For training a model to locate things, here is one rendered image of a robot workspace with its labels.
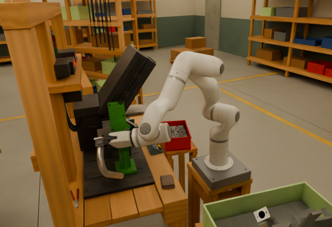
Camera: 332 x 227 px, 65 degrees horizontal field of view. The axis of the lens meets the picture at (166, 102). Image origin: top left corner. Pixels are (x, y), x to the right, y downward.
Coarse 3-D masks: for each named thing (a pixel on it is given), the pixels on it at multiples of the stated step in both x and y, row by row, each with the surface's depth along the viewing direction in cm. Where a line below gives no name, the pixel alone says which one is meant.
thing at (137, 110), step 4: (140, 104) 215; (128, 108) 208; (132, 108) 207; (136, 108) 207; (140, 108) 207; (144, 108) 207; (128, 112) 200; (132, 112) 200; (136, 112) 200; (140, 112) 200; (144, 112) 201; (104, 116) 194; (128, 116) 198; (104, 120) 194
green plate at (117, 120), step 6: (114, 102) 182; (120, 102) 183; (108, 108) 181; (114, 108) 183; (120, 108) 184; (114, 114) 183; (120, 114) 184; (114, 120) 183; (120, 120) 184; (114, 126) 184; (120, 126) 185
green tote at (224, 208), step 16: (256, 192) 138; (272, 192) 140; (288, 192) 143; (304, 192) 145; (208, 208) 132; (224, 208) 135; (240, 208) 138; (256, 208) 141; (320, 208) 135; (208, 224) 126
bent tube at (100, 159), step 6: (96, 138) 115; (102, 138) 115; (102, 150) 115; (102, 156) 114; (102, 162) 113; (102, 168) 113; (102, 174) 115; (108, 174) 116; (114, 174) 122; (120, 174) 128
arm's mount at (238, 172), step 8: (192, 160) 178; (200, 160) 175; (200, 168) 167; (208, 168) 167; (232, 168) 165; (240, 168) 165; (248, 168) 164; (208, 176) 160; (216, 176) 159; (224, 176) 159; (232, 176) 158; (240, 176) 160; (248, 176) 163; (208, 184) 158; (216, 184) 156; (224, 184) 158; (232, 184) 160
